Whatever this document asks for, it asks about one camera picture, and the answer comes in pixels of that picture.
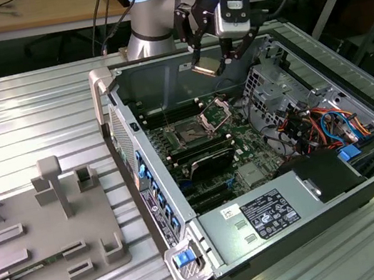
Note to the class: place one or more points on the black RAM slots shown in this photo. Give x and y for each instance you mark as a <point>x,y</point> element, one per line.
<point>154,116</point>

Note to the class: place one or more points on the metal drive cage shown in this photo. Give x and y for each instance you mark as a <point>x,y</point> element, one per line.
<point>285,82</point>

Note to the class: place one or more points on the blue expansion latch strip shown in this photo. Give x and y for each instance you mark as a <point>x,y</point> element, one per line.
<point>144,174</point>

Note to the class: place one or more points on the silver chipset heat sink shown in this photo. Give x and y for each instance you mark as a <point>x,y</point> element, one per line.
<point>251,174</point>

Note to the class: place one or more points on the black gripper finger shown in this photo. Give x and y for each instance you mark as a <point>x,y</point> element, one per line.
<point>194,26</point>
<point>227,49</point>

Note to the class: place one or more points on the silver CPU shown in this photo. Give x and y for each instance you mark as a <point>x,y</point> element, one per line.
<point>204,66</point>

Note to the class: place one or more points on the open grey PC case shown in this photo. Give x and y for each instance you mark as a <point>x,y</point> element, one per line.
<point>147,81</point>

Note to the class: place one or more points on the grey parts rack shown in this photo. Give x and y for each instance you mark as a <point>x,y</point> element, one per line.
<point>43,230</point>

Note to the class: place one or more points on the black installed RAM sticks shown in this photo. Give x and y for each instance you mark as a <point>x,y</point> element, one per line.
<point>199,147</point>

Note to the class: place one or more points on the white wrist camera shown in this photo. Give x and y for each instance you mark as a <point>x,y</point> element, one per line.
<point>235,22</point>

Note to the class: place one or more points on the grey power supply unit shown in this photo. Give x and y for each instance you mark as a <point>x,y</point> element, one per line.
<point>225,234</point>

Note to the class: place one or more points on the black plastic shroud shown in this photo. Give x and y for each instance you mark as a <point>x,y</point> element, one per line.
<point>323,170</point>

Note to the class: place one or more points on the green RAM stick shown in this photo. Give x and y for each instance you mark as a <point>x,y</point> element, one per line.
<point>35,265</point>

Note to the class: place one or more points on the white barcode sticker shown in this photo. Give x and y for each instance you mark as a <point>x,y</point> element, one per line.
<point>230,211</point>

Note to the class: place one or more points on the black power supply label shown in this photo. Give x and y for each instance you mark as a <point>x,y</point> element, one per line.
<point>269,214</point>

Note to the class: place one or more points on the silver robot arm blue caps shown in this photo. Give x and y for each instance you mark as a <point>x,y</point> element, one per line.
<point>152,26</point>

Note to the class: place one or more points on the green motherboard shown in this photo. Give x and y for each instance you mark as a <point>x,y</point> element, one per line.
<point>245,144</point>

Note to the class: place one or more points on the black expansion slots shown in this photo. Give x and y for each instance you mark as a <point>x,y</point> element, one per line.
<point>212,199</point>

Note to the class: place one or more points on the blue plastic disk carrier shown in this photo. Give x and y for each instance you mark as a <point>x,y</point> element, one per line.
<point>350,154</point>

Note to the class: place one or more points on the blue case latch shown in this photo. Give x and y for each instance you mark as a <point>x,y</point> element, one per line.
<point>183,258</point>

